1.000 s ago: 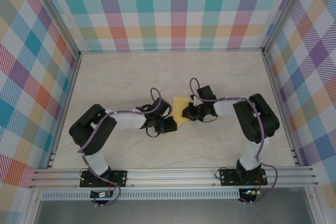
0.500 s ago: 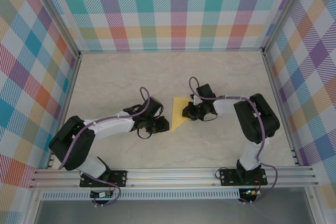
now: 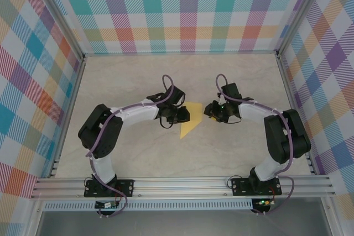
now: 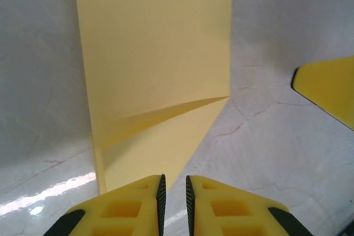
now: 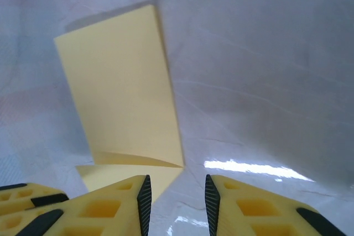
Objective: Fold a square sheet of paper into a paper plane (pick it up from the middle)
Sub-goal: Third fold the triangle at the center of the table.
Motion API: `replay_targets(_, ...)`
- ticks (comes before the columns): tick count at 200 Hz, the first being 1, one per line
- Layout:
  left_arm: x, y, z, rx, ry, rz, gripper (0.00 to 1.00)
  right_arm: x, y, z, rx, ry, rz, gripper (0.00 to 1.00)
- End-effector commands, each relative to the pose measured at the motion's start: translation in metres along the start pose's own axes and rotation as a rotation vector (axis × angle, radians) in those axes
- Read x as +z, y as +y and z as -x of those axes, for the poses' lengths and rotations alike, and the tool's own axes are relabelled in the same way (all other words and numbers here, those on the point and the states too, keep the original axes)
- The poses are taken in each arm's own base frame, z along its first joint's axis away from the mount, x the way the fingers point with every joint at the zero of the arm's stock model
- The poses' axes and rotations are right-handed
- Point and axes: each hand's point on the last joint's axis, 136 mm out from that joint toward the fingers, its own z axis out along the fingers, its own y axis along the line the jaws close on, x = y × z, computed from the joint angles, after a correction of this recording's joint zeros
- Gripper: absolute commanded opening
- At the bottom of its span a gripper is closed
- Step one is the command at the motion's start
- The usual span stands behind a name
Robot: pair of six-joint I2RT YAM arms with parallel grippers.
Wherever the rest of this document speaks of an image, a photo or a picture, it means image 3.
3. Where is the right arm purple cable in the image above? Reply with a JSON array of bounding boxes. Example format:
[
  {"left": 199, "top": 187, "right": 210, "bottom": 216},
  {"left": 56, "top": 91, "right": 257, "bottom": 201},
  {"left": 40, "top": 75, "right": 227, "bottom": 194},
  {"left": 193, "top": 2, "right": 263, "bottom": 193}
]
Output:
[{"left": 215, "top": 74, "right": 294, "bottom": 216}]

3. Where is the wide aluminium frame rail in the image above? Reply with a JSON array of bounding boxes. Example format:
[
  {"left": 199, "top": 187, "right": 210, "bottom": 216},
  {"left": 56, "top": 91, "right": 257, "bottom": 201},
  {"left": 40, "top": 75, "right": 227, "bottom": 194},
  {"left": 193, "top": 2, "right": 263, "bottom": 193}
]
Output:
[{"left": 30, "top": 175, "right": 337, "bottom": 200}]

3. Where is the left aluminium side rail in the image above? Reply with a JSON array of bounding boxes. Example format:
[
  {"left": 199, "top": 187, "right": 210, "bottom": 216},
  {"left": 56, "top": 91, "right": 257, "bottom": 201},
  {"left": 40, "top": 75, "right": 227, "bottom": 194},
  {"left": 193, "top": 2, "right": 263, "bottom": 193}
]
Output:
[{"left": 49, "top": 56, "right": 87, "bottom": 177}]

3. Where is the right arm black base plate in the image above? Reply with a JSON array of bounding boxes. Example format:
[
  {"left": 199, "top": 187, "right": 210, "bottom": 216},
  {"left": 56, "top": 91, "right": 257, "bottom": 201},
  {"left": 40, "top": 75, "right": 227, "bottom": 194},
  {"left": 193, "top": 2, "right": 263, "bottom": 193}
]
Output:
[{"left": 231, "top": 176, "right": 282, "bottom": 197}]

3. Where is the yellow cloth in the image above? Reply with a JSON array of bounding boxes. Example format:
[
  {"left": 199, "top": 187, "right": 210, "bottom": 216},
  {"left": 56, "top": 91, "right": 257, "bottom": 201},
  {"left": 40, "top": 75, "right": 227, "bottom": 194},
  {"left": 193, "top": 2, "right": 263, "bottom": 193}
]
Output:
[{"left": 179, "top": 102, "right": 204, "bottom": 139}]

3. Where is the thin aluminium cross rail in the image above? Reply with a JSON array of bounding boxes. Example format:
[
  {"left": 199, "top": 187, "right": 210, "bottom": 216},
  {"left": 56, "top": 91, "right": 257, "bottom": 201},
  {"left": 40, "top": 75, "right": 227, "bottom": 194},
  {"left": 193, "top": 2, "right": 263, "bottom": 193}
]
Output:
[{"left": 82, "top": 50, "right": 279, "bottom": 57}]

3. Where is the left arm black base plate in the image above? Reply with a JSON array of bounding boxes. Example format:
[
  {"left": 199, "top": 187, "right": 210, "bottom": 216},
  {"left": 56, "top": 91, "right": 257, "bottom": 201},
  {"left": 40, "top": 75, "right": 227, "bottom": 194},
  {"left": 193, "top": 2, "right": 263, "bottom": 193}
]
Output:
[{"left": 84, "top": 178, "right": 136, "bottom": 198}]

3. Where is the right aluminium corner post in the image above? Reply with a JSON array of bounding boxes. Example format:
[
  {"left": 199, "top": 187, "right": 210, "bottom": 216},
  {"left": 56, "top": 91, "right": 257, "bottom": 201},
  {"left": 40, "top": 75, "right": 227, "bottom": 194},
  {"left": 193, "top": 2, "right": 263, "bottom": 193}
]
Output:
[{"left": 275, "top": 0, "right": 329, "bottom": 57}]

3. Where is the perforated grey cable tray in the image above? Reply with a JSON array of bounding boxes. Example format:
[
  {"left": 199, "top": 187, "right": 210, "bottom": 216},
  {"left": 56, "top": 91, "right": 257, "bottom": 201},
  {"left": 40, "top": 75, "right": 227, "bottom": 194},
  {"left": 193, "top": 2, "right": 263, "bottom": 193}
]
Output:
[{"left": 43, "top": 198, "right": 254, "bottom": 211}]

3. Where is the left aluminium corner post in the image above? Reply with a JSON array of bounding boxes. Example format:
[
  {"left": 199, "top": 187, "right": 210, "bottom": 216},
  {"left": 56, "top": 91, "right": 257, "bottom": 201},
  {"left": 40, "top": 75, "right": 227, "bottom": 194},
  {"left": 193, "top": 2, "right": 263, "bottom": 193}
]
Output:
[{"left": 32, "top": 0, "right": 86, "bottom": 61}]

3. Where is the grey metal panel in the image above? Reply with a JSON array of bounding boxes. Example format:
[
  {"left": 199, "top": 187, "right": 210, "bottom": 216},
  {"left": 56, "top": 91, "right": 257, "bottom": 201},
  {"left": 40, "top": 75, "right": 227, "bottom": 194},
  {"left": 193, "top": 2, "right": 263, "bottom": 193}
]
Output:
[{"left": 35, "top": 210, "right": 332, "bottom": 236}]

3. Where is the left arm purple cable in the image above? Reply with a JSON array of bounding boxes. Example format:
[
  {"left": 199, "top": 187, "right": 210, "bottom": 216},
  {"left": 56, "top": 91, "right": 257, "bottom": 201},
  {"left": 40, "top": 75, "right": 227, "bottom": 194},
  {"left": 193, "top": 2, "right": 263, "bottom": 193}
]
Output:
[{"left": 87, "top": 74, "right": 175, "bottom": 219}]

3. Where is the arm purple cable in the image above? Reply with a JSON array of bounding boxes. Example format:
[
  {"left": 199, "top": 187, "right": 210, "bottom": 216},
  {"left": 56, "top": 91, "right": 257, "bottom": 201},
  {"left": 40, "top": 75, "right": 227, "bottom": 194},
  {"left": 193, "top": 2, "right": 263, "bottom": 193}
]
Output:
[
  {"left": 215, "top": 74, "right": 294, "bottom": 216},
  {"left": 87, "top": 74, "right": 175, "bottom": 219}
]

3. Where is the aluminium corner post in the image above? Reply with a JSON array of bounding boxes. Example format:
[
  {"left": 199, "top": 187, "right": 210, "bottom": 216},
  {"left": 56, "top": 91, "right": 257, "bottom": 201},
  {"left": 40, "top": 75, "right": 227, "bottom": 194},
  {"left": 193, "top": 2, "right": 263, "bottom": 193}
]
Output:
[
  {"left": 275, "top": 0, "right": 329, "bottom": 57},
  {"left": 32, "top": 0, "right": 86, "bottom": 61}
]

